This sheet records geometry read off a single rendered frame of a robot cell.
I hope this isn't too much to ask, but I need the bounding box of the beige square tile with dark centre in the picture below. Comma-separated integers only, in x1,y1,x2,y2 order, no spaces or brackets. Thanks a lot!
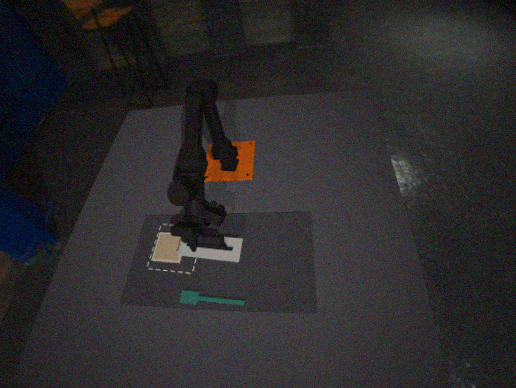
151,232,182,264

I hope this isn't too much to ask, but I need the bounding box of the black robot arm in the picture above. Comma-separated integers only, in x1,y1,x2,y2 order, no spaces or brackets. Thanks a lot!
167,79,239,226

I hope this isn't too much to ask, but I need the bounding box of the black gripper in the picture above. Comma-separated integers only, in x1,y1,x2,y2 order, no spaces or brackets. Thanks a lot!
170,198,211,252

